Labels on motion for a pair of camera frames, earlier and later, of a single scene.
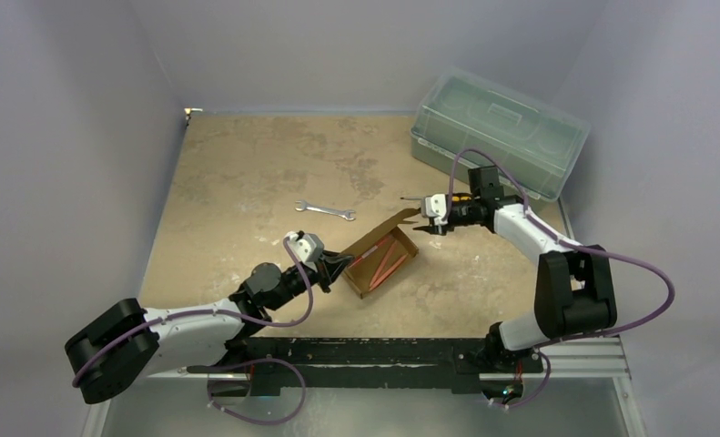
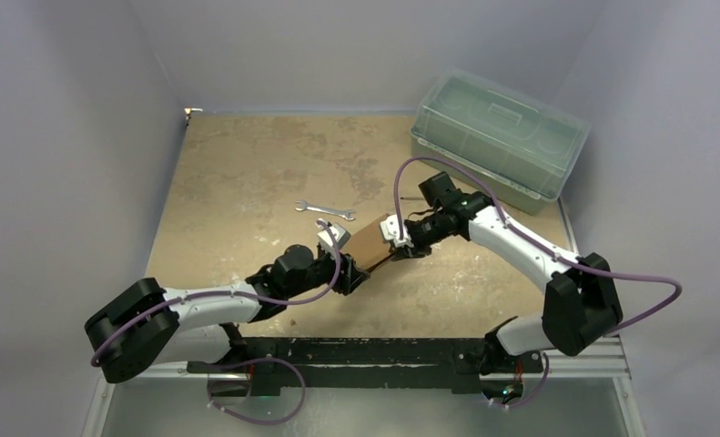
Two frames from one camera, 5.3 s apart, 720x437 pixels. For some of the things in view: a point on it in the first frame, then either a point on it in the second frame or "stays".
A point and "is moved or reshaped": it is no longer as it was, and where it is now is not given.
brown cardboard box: (380, 255) is moved or reshaped
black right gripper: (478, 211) -> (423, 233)
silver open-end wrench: (343, 214) stays
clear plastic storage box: (469, 120) stays
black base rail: (402, 364) stays
